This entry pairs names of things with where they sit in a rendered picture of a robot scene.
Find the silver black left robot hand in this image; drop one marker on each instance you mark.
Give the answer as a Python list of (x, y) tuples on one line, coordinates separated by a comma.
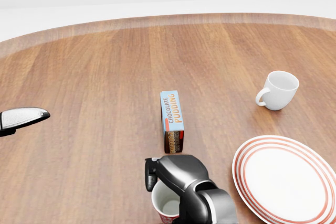
[(21, 117)]

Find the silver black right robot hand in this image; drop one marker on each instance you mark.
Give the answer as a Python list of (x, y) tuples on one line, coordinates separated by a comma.
[(194, 182)]

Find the red mug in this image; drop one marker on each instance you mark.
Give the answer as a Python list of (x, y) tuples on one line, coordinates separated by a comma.
[(166, 205)]

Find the white plate with red rings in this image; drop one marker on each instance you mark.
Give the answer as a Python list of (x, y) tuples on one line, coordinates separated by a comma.
[(283, 179)]

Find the white mug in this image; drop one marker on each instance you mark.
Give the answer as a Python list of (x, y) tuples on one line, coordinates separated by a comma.
[(281, 90)]

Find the blue chocolate pudding box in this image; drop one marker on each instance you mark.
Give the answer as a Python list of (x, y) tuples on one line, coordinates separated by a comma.
[(172, 113)]

